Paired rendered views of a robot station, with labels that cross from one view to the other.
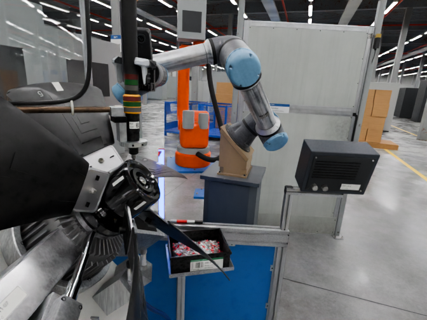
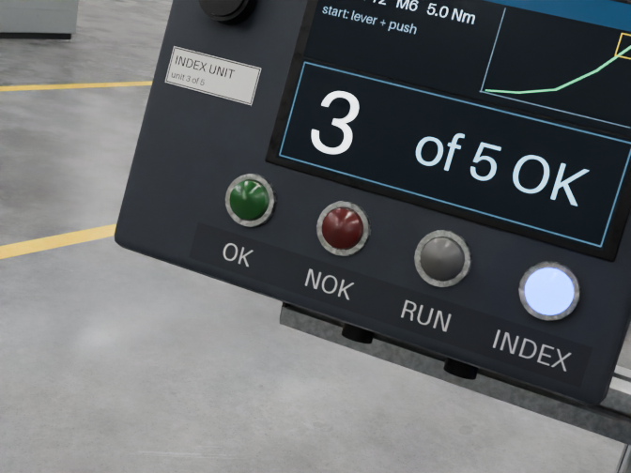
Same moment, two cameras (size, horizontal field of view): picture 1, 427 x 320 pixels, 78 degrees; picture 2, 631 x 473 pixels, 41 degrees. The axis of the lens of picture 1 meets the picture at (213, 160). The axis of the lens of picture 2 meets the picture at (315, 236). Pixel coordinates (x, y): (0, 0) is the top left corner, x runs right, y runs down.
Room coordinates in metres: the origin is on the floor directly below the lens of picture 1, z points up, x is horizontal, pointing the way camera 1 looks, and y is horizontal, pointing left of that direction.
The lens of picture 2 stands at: (1.47, -0.39, 1.25)
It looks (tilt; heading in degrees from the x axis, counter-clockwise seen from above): 20 degrees down; 197
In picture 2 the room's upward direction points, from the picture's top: 11 degrees clockwise
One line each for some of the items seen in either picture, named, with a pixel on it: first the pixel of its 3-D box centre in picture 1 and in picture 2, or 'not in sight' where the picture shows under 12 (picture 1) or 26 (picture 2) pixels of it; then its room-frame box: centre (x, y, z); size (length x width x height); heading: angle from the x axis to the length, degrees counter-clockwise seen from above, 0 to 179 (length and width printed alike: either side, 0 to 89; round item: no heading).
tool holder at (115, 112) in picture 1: (129, 126); not in sight; (0.66, 0.22, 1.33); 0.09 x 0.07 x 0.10; 125
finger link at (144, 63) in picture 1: (142, 72); not in sight; (0.67, 0.18, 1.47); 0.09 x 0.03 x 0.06; 10
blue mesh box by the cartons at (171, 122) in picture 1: (186, 117); not in sight; (7.98, 0.87, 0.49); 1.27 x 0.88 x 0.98; 162
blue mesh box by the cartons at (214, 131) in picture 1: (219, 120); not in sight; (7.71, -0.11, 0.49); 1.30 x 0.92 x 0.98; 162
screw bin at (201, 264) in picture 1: (197, 249); not in sight; (0.86, 0.04, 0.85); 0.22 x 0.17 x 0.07; 104
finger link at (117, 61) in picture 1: (119, 70); not in sight; (0.67, 0.24, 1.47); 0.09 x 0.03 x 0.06; 170
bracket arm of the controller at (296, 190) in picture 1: (313, 191); (482, 357); (1.03, -0.42, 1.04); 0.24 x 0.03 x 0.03; 90
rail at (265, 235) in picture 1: (185, 231); not in sight; (1.03, 0.11, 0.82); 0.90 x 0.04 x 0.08; 90
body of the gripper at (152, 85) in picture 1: (143, 74); not in sight; (0.78, 0.21, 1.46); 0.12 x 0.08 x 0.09; 0
